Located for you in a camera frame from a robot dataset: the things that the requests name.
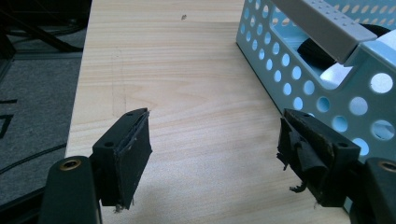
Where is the grey basket handle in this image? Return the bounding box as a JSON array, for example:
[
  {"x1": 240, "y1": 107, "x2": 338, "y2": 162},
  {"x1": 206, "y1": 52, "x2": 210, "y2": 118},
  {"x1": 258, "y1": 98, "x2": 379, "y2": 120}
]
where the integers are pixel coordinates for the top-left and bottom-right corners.
[{"x1": 270, "y1": 0, "x2": 378, "y2": 65}]

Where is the black metal stand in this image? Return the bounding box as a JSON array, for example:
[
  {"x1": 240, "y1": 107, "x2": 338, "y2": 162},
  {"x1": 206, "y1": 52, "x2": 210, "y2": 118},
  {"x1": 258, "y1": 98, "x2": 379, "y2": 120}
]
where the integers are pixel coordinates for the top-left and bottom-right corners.
[{"x1": 0, "y1": 0, "x2": 93, "y2": 63}]

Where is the black cable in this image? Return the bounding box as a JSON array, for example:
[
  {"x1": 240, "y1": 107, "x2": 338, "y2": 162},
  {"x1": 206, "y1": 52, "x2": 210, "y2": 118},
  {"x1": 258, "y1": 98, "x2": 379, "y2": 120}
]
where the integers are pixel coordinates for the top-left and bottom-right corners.
[{"x1": 0, "y1": 142, "x2": 68, "y2": 175}]

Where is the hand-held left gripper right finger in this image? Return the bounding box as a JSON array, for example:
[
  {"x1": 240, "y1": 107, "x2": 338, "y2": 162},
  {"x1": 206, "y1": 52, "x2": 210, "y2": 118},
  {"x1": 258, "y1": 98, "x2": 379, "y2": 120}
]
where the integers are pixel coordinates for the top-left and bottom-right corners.
[{"x1": 276, "y1": 107, "x2": 362, "y2": 209}]

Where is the light blue perforated plastic basket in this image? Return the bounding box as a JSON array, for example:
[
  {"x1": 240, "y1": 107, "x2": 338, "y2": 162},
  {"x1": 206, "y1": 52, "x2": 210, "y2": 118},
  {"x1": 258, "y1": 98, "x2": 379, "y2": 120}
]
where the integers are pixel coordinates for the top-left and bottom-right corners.
[{"x1": 235, "y1": 0, "x2": 396, "y2": 166}]

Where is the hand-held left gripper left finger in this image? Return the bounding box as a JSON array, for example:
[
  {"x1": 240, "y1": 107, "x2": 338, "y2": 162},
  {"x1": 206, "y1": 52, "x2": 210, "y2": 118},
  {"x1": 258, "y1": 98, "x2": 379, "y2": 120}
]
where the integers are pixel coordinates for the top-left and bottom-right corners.
[{"x1": 92, "y1": 107, "x2": 153, "y2": 211}]

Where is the black round object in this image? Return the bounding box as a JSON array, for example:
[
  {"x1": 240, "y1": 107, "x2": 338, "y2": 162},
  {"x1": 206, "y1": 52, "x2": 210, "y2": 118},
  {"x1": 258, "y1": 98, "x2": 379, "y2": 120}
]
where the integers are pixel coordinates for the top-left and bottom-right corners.
[{"x1": 296, "y1": 23, "x2": 392, "y2": 71}]

